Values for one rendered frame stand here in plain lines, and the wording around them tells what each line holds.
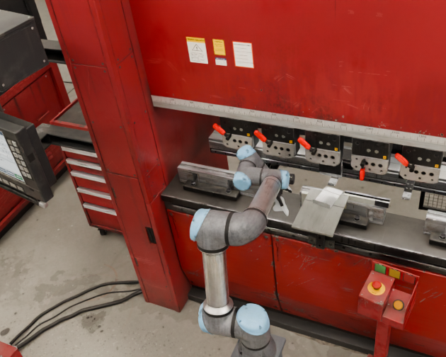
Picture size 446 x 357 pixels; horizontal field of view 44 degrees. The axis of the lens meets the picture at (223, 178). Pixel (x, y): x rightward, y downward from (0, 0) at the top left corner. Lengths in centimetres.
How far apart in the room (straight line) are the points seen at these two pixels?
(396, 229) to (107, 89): 141
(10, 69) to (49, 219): 229
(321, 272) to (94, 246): 181
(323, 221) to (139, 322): 149
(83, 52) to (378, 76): 119
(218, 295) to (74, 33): 120
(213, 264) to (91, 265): 198
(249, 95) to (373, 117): 52
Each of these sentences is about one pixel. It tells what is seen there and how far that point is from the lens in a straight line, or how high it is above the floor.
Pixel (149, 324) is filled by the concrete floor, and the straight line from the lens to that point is 341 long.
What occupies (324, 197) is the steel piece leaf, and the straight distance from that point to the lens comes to 250.
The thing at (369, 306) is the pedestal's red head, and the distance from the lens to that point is 244.
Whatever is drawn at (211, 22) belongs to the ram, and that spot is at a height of 179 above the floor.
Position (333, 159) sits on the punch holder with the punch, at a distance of 238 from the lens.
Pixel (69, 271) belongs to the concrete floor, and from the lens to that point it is 387.
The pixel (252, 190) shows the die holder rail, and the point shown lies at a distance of 269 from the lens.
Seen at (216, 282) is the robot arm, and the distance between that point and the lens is 200.
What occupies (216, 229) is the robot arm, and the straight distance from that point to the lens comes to 184.
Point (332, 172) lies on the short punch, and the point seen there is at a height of 111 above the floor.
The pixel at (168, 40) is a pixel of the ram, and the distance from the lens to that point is 239.
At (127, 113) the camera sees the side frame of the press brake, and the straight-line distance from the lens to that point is 246.
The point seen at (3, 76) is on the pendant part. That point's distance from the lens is 216.
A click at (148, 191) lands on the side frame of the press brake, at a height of 97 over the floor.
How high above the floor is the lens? 267
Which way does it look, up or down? 39 degrees down
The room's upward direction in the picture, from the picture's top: 9 degrees counter-clockwise
